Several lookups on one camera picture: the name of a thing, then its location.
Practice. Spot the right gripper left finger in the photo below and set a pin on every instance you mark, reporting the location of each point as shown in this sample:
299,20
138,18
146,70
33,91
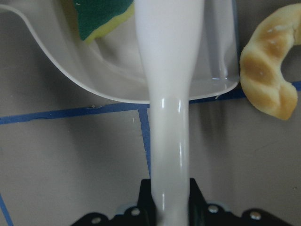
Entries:
141,214

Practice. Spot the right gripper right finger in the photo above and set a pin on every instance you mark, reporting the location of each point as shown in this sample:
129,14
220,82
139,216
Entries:
203,213

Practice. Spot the curved bread piece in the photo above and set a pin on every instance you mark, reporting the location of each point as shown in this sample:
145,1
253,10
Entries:
260,63

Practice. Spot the beige plastic dustpan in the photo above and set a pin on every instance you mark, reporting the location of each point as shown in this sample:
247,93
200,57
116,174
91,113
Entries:
110,67

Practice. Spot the white hand brush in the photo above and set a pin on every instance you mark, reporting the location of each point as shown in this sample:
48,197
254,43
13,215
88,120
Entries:
168,34

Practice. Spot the green yellow sponge piece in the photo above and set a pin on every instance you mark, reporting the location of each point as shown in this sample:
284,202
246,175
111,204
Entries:
92,19

